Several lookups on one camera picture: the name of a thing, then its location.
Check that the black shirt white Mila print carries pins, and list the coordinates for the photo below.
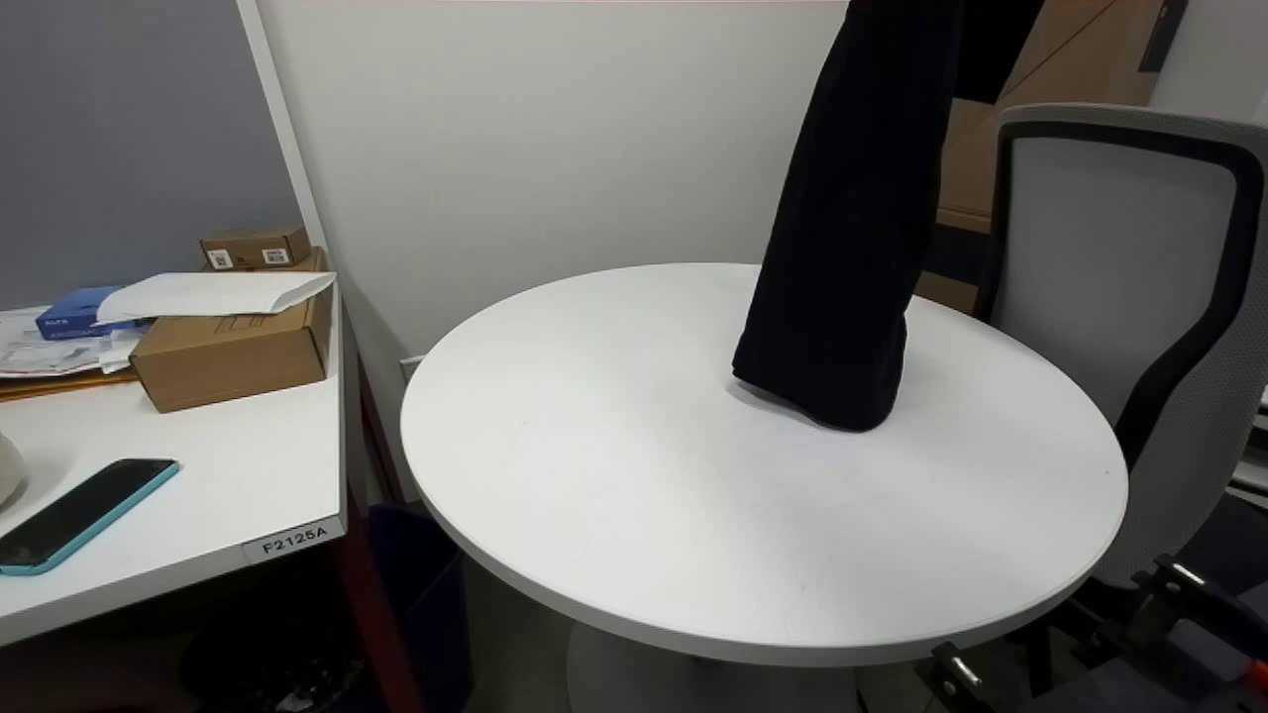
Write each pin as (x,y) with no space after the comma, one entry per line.
(847,264)

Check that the dark blue bin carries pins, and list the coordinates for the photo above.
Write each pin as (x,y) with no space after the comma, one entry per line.
(431,606)

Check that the cardboard box black band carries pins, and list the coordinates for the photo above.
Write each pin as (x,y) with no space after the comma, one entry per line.
(954,293)

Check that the red desk leg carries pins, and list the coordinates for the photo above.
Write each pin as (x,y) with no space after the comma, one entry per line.
(377,618)

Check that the desk label sticker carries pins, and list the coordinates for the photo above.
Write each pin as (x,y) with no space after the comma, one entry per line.
(295,535)

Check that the small labelled cardboard box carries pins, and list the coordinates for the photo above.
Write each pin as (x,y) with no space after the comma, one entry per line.
(253,246)

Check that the large plain cardboard box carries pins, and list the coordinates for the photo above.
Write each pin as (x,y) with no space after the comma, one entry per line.
(224,358)

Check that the white envelope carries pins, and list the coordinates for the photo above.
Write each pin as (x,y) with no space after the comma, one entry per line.
(199,293)

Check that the black orange bar clamp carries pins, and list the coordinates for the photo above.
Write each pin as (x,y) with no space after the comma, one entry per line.
(958,674)
(1162,596)

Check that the grey office chair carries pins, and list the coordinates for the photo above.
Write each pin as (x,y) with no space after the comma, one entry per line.
(1122,250)

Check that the leaning cardboard sheet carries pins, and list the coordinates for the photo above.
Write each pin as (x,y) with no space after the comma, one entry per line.
(1071,65)

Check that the blue box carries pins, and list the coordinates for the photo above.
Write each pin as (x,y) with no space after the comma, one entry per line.
(73,313)

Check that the phone in teal case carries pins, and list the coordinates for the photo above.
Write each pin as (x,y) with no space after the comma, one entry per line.
(80,516)

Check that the white papers stack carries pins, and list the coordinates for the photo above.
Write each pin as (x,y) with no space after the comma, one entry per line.
(55,354)

